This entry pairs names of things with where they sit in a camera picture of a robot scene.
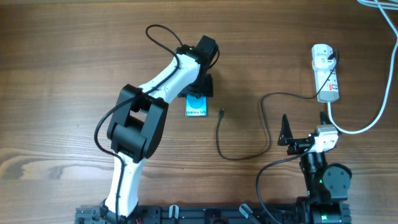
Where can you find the Galaxy S25 smartphone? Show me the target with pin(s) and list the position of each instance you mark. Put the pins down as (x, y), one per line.
(196, 107)

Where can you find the white power strip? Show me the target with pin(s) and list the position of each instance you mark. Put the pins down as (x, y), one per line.
(326, 84)

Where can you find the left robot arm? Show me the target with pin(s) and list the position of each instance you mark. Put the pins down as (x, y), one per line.
(138, 120)

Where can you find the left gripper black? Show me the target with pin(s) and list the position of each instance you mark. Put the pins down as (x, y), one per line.
(206, 91)

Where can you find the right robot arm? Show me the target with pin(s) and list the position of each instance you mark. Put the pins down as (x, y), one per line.
(327, 184)

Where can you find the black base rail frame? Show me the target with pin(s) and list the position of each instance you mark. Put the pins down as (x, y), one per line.
(283, 213)

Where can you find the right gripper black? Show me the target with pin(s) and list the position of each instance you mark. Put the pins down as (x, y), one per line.
(286, 137)

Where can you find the white USB charger plug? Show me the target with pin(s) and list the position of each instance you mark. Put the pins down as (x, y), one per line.
(322, 62)

